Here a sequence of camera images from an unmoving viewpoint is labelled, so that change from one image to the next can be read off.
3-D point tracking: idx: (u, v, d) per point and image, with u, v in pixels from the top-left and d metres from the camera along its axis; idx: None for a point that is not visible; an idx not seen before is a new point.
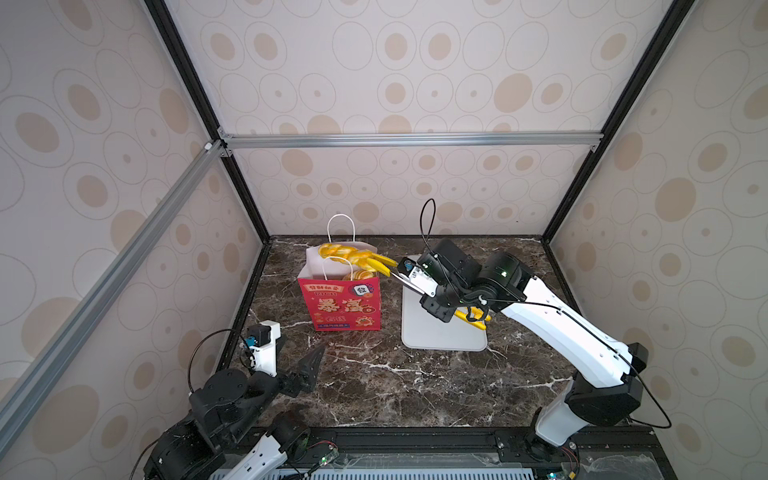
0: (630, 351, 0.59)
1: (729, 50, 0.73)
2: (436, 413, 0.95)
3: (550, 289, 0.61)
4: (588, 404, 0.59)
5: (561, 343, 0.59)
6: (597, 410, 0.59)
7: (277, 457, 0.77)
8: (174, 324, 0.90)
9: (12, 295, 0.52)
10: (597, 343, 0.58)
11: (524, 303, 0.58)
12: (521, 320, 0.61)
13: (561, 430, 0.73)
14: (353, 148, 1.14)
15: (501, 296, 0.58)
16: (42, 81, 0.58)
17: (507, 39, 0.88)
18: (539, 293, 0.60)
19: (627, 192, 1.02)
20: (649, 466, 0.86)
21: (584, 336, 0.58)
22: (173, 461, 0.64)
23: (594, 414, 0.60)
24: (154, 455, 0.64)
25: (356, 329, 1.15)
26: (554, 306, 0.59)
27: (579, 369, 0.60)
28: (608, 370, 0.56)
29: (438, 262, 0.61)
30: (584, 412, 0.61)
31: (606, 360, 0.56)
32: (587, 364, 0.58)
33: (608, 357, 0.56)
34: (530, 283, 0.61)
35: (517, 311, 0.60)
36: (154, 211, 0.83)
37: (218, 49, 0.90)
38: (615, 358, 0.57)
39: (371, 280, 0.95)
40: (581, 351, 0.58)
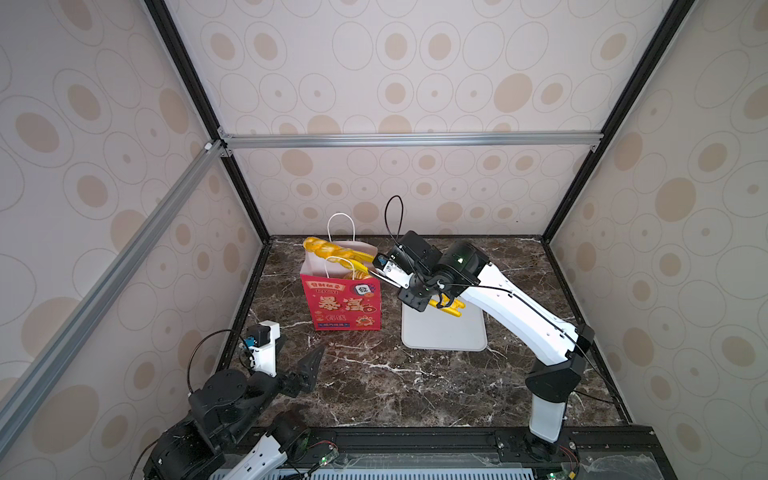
0: (576, 331, 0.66)
1: (729, 50, 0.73)
2: (436, 414, 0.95)
3: (503, 274, 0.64)
4: (539, 381, 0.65)
5: (514, 325, 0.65)
6: (550, 388, 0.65)
7: (277, 457, 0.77)
8: (174, 324, 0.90)
9: (12, 295, 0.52)
10: (545, 324, 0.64)
11: (477, 288, 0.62)
12: (478, 304, 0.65)
13: (549, 424, 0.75)
14: (354, 148, 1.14)
15: (457, 280, 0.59)
16: (42, 81, 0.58)
17: (507, 39, 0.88)
18: (493, 279, 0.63)
19: (627, 192, 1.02)
20: (650, 466, 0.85)
21: (534, 318, 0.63)
22: (172, 462, 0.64)
23: (547, 391, 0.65)
24: (154, 456, 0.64)
25: (356, 329, 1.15)
26: (506, 290, 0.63)
27: (530, 347, 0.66)
28: (553, 346, 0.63)
29: (400, 251, 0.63)
30: (538, 390, 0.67)
31: (552, 338, 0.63)
32: (535, 343, 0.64)
33: (554, 336, 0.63)
34: (485, 269, 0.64)
35: (474, 295, 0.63)
36: (154, 211, 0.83)
37: (219, 49, 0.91)
38: (561, 337, 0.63)
39: (372, 278, 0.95)
40: (531, 331, 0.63)
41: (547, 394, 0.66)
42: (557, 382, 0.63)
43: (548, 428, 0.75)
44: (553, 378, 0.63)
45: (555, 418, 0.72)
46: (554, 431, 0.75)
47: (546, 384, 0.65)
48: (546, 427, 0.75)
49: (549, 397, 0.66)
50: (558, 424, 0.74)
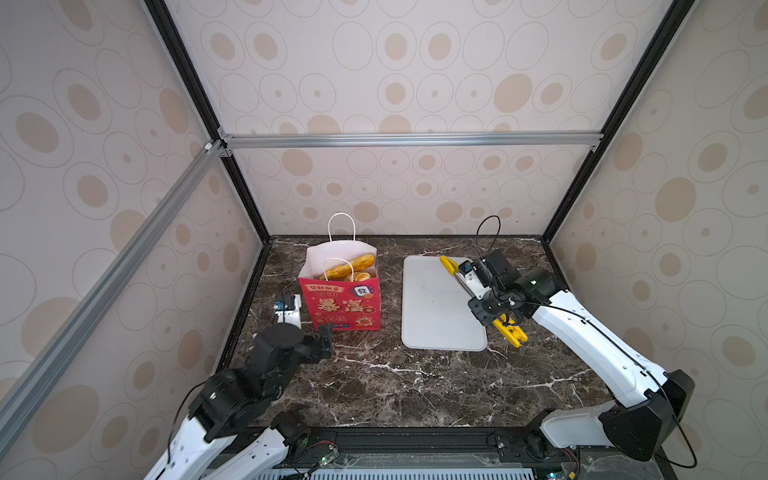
0: (668, 375, 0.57)
1: (729, 51, 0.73)
2: (436, 414, 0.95)
3: (579, 303, 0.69)
4: (620, 427, 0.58)
5: (587, 353, 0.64)
6: (632, 437, 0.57)
7: (278, 453, 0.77)
8: (174, 324, 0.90)
9: (11, 295, 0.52)
10: (622, 357, 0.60)
11: (550, 309, 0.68)
12: (552, 328, 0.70)
13: (566, 434, 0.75)
14: (354, 148, 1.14)
15: (525, 301, 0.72)
16: (43, 81, 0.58)
17: (507, 40, 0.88)
18: (566, 304, 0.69)
19: (627, 192, 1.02)
20: (649, 466, 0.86)
21: (608, 348, 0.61)
22: (220, 402, 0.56)
23: (629, 441, 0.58)
24: (204, 392, 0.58)
25: (356, 329, 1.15)
26: (579, 316, 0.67)
27: (612, 390, 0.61)
28: (631, 382, 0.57)
29: (485, 266, 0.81)
30: (619, 438, 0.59)
31: (629, 372, 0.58)
32: (611, 376, 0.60)
33: (633, 371, 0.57)
34: (561, 294, 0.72)
35: (547, 319, 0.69)
36: (154, 211, 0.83)
37: (219, 50, 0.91)
38: (644, 376, 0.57)
39: (371, 281, 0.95)
40: (604, 360, 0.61)
41: (628, 444, 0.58)
42: (638, 429, 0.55)
43: (561, 437, 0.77)
44: (634, 424, 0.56)
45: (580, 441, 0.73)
46: (563, 440, 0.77)
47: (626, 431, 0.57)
48: (559, 433, 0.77)
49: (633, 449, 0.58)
50: (572, 441, 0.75)
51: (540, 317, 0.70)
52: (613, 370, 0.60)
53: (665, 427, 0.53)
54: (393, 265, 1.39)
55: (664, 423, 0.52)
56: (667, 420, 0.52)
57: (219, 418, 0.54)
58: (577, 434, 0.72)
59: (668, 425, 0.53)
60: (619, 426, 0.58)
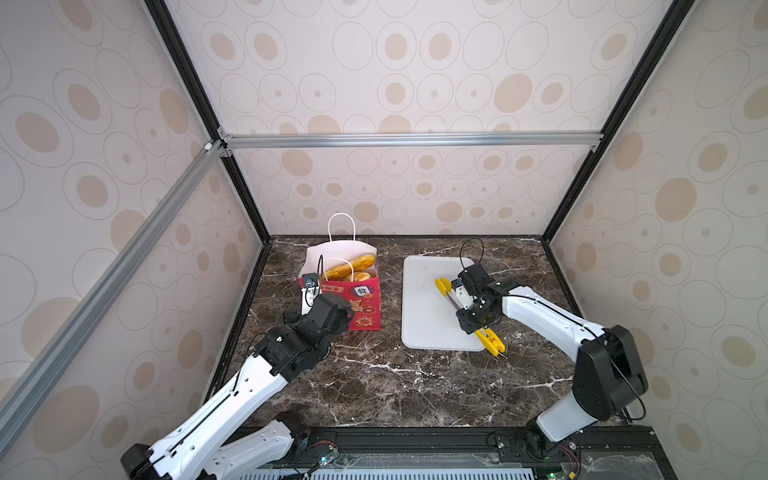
0: (603, 329, 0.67)
1: (729, 51, 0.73)
2: (436, 414, 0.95)
3: (532, 290, 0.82)
4: (580, 384, 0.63)
5: (542, 328, 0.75)
6: (590, 392, 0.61)
7: (285, 443, 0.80)
8: (174, 324, 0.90)
9: (11, 295, 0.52)
10: (565, 319, 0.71)
11: (510, 298, 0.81)
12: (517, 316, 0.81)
13: (557, 421, 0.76)
14: (354, 148, 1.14)
15: (491, 298, 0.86)
16: (42, 81, 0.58)
17: (507, 40, 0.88)
18: (522, 293, 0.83)
19: (627, 192, 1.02)
20: (650, 466, 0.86)
21: (554, 316, 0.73)
22: (285, 343, 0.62)
23: (592, 399, 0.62)
24: (269, 337, 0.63)
25: (356, 329, 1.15)
26: (531, 298, 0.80)
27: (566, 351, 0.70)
28: (570, 337, 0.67)
29: (467, 275, 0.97)
30: (587, 400, 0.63)
31: (569, 329, 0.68)
32: (561, 339, 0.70)
33: (572, 328, 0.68)
34: (519, 288, 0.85)
35: (512, 309, 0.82)
36: (154, 211, 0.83)
37: (219, 50, 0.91)
38: (581, 329, 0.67)
39: (371, 281, 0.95)
40: (552, 328, 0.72)
41: (594, 402, 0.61)
42: (589, 381, 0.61)
43: (558, 431, 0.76)
44: (584, 375, 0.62)
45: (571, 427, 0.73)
46: (562, 434, 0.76)
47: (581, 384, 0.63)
48: (555, 425, 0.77)
49: (599, 408, 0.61)
50: (563, 430, 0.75)
51: (507, 309, 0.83)
52: (560, 333, 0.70)
53: (605, 371, 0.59)
54: (393, 265, 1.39)
55: (597, 361, 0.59)
56: (600, 359, 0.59)
57: (286, 355, 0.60)
58: (569, 420, 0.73)
59: (607, 369, 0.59)
60: (580, 386, 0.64)
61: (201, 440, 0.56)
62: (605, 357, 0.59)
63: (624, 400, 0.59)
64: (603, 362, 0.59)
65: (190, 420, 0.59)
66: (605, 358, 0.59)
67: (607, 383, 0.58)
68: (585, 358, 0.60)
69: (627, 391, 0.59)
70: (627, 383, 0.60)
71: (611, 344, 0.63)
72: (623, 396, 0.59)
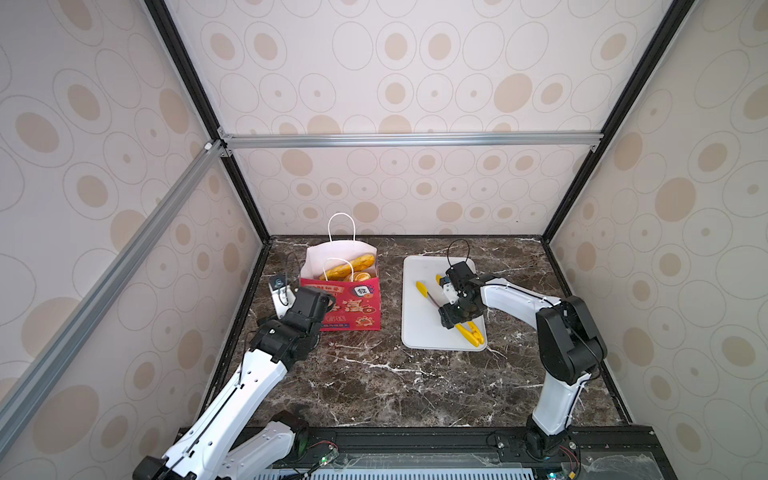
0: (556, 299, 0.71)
1: (729, 51, 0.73)
2: (436, 414, 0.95)
3: (501, 277, 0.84)
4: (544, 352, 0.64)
5: (508, 307, 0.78)
6: (553, 357, 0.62)
7: (289, 439, 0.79)
8: (174, 324, 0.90)
9: (11, 295, 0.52)
10: (526, 295, 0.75)
11: (488, 287, 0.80)
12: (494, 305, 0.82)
13: (546, 409, 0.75)
14: (354, 148, 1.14)
15: (474, 292, 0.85)
16: (42, 81, 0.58)
17: (507, 40, 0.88)
18: (494, 280, 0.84)
19: (627, 192, 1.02)
20: (650, 466, 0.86)
21: (518, 293, 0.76)
22: (278, 332, 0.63)
23: (554, 364, 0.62)
24: (260, 332, 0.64)
25: (356, 329, 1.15)
26: (498, 282, 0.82)
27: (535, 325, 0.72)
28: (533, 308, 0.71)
29: (451, 271, 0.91)
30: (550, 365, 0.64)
31: (531, 302, 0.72)
32: (524, 313, 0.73)
33: (533, 300, 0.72)
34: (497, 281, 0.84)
35: (489, 300, 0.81)
36: (154, 211, 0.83)
37: (219, 50, 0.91)
38: (540, 301, 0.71)
39: (371, 281, 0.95)
40: (516, 305, 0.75)
41: (557, 367, 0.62)
42: (551, 345, 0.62)
43: (549, 418, 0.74)
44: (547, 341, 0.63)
45: (558, 410, 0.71)
46: (554, 422, 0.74)
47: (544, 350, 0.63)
48: (545, 413, 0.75)
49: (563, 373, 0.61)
50: (555, 416, 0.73)
51: (486, 300, 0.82)
52: (523, 308, 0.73)
53: (560, 334, 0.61)
54: (393, 265, 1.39)
55: (551, 323, 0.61)
56: (554, 321, 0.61)
57: (283, 343, 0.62)
58: (552, 401, 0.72)
59: (563, 332, 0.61)
60: (543, 354, 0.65)
61: (218, 435, 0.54)
62: (558, 320, 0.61)
63: (583, 364, 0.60)
64: (558, 324, 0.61)
65: (199, 420, 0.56)
66: (559, 321, 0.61)
67: (563, 345, 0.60)
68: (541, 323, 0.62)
69: (586, 355, 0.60)
70: (585, 348, 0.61)
71: (569, 313, 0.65)
72: (582, 359, 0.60)
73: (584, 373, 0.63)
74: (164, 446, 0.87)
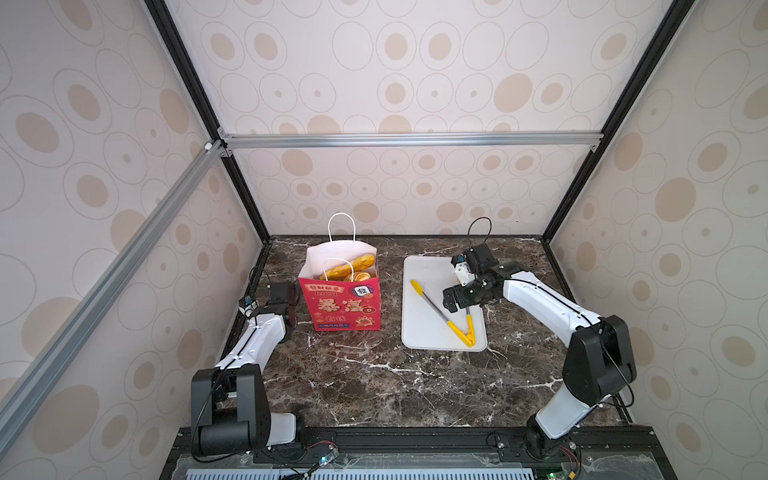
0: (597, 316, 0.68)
1: (729, 51, 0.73)
2: (436, 414, 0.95)
3: (534, 276, 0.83)
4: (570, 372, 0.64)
5: (539, 311, 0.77)
6: (580, 379, 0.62)
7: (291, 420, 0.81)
8: (174, 324, 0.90)
9: (12, 295, 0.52)
10: (562, 305, 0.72)
11: (512, 281, 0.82)
12: (517, 299, 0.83)
13: (554, 415, 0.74)
14: (354, 148, 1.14)
15: (494, 278, 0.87)
16: (42, 80, 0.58)
17: (507, 40, 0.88)
18: (527, 278, 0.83)
19: (627, 192, 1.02)
20: (650, 466, 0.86)
21: (553, 303, 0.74)
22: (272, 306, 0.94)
23: (580, 384, 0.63)
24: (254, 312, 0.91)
25: (356, 329, 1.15)
26: (532, 283, 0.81)
27: (563, 337, 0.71)
28: (566, 322, 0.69)
29: (471, 254, 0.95)
30: (575, 385, 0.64)
31: (565, 315, 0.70)
32: (555, 323, 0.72)
33: (568, 314, 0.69)
34: (520, 273, 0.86)
35: (515, 293, 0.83)
36: (154, 211, 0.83)
37: (219, 50, 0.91)
38: (577, 316, 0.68)
39: (371, 281, 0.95)
40: (550, 312, 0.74)
41: (581, 389, 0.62)
42: (581, 367, 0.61)
43: (554, 424, 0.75)
44: (577, 362, 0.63)
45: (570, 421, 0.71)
46: (559, 429, 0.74)
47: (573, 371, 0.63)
48: (552, 419, 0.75)
49: (586, 395, 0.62)
50: (564, 425, 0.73)
51: (508, 293, 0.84)
52: (555, 317, 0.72)
53: (596, 357, 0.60)
54: (393, 265, 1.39)
55: (588, 347, 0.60)
56: (591, 345, 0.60)
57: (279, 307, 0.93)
58: (563, 411, 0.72)
59: (598, 356, 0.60)
60: (569, 371, 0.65)
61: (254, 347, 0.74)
62: (596, 343, 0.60)
63: (610, 386, 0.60)
64: (595, 347, 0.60)
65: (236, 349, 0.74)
66: (595, 345, 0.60)
67: (596, 368, 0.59)
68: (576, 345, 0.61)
69: (615, 378, 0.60)
70: (615, 371, 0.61)
71: (606, 333, 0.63)
72: (610, 383, 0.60)
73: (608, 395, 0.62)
74: (164, 445, 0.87)
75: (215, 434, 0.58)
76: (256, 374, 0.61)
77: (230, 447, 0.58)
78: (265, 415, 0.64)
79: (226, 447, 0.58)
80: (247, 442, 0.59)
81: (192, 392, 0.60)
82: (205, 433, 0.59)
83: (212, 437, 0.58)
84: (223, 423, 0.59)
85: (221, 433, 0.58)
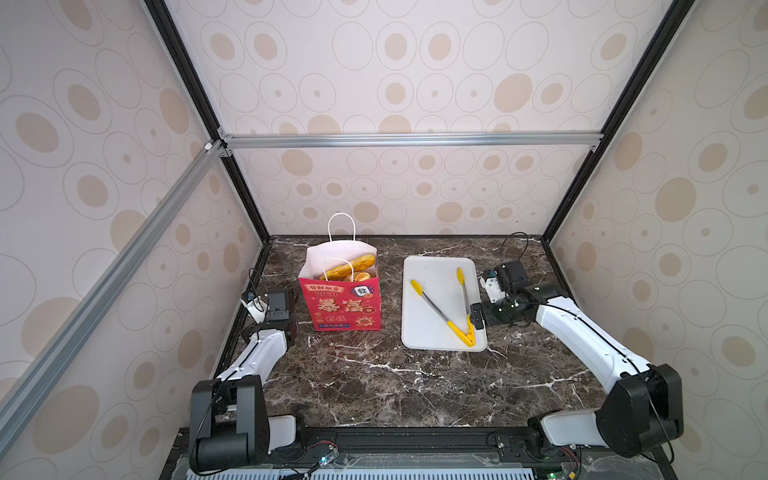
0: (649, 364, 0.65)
1: (730, 50, 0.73)
2: (436, 414, 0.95)
3: (576, 306, 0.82)
4: (611, 418, 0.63)
5: (580, 345, 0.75)
6: (621, 428, 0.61)
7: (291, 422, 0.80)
8: (174, 324, 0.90)
9: (12, 294, 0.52)
10: (606, 346, 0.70)
11: (549, 307, 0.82)
12: (553, 325, 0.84)
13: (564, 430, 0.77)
14: (354, 148, 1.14)
15: (527, 301, 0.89)
16: (42, 80, 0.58)
17: (507, 41, 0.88)
18: (567, 307, 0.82)
19: (627, 192, 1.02)
20: (649, 465, 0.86)
21: (595, 340, 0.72)
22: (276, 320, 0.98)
23: (620, 433, 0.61)
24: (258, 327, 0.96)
25: (356, 329, 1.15)
26: (573, 314, 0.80)
27: (605, 380, 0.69)
28: (609, 365, 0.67)
29: (503, 270, 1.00)
30: (613, 432, 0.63)
31: (608, 357, 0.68)
32: (596, 363, 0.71)
33: (612, 356, 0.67)
34: (560, 299, 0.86)
35: (551, 321, 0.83)
36: (154, 211, 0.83)
37: (219, 50, 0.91)
38: (621, 361, 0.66)
39: (371, 281, 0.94)
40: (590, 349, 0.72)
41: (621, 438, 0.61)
42: (624, 418, 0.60)
43: (558, 432, 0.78)
44: (619, 411, 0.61)
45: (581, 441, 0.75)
46: (560, 438, 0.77)
47: (615, 419, 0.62)
48: (558, 428, 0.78)
49: (626, 444, 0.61)
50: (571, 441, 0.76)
51: (544, 318, 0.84)
52: (596, 356, 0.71)
53: (642, 411, 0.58)
54: (393, 265, 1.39)
55: (634, 398, 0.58)
56: (638, 396, 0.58)
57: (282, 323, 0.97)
58: (578, 429, 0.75)
59: (644, 408, 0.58)
60: (610, 417, 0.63)
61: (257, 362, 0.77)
62: (643, 395, 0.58)
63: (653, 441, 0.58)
64: (642, 399, 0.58)
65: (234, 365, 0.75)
66: (642, 396, 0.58)
67: (639, 421, 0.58)
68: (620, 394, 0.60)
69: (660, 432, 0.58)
70: (660, 425, 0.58)
71: (653, 382, 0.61)
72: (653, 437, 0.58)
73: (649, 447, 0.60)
74: (164, 446, 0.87)
75: (212, 449, 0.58)
76: (257, 385, 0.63)
77: (227, 461, 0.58)
78: (262, 429, 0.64)
79: (224, 462, 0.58)
80: (246, 457, 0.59)
81: (192, 403, 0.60)
82: (202, 447, 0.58)
83: (209, 452, 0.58)
84: (221, 437, 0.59)
85: (219, 447, 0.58)
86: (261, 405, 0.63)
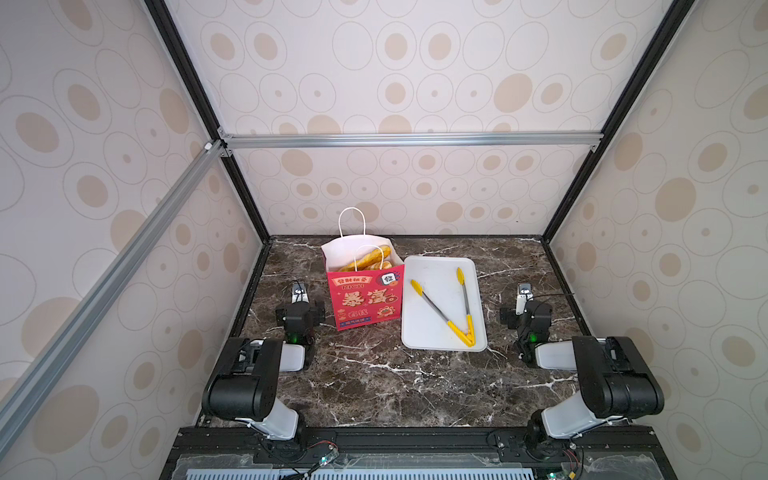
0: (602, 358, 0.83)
1: (728, 50, 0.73)
2: (436, 414, 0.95)
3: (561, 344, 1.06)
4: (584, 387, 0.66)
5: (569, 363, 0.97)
6: (591, 388, 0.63)
7: (295, 418, 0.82)
8: (174, 324, 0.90)
9: (13, 294, 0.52)
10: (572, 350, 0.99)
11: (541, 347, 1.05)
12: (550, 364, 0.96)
13: (561, 419, 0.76)
14: (354, 148, 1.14)
15: (529, 357, 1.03)
16: (41, 80, 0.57)
17: (506, 41, 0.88)
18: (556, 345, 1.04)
19: (627, 191, 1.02)
20: (650, 466, 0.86)
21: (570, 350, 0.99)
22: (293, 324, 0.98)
23: (594, 397, 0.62)
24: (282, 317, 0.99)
25: (377, 321, 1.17)
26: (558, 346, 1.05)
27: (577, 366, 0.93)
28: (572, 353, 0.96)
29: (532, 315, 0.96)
30: (589, 400, 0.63)
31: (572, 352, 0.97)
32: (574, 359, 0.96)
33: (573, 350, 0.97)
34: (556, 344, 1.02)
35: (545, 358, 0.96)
36: (154, 210, 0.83)
37: (219, 49, 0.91)
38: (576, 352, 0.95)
39: (397, 267, 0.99)
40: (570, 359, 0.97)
41: (596, 401, 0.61)
42: (587, 375, 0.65)
43: (556, 422, 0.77)
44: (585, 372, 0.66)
45: (575, 428, 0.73)
46: (558, 429, 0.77)
47: (584, 383, 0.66)
48: (555, 417, 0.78)
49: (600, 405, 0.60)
50: (567, 430, 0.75)
51: (539, 361, 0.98)
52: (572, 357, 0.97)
53: (598, 360, 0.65)
54: None
55: (586, 345, 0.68)
56: (590, 343, 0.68)
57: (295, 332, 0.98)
58: (569, 411, 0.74)
59: (598, 357, 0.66)
60: (583, 387, 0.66)
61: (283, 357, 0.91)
62: (597, 347, 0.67)
63: (623, 392, 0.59)
64: (596, 348, 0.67)
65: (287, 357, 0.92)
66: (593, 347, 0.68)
67: (598, 368, 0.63)
68: (577, 350, 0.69)
69: (631, 387, 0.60)
70: (626, 379, 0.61)
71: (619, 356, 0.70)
72: (623, 389, 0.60)
73: (629, 413, 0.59)
74: (163, 446, 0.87)
75: (222, 397, 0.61)
76: (278, 343, 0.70)
77: (234, 410, 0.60)
78: (271, 391, 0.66)
79: (232, 407, 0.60)
80: (251, 407, 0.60)
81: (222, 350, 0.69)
82: (215, 392, 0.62)
83: (220, 398, 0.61)
84: (231, 387, 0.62)
85: (228, 394, 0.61)
86: (277, 366, 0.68)
